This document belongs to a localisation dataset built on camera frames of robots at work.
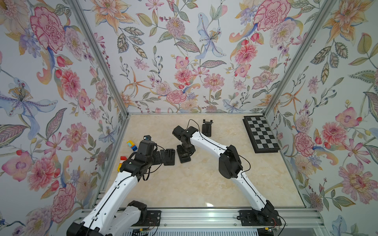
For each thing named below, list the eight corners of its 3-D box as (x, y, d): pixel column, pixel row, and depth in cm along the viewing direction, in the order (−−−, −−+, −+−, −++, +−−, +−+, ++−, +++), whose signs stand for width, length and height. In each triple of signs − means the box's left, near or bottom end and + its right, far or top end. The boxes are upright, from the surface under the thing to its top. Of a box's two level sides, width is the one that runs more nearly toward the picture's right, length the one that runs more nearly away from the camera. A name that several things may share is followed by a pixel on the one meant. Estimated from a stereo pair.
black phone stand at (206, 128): (202, 136, 109) (203, 129, 103) (201, 125, 117) (202, 117, 110) (212, 136, 109) (214, 129, 103) (211, 125, 117) (212, 117, 110)
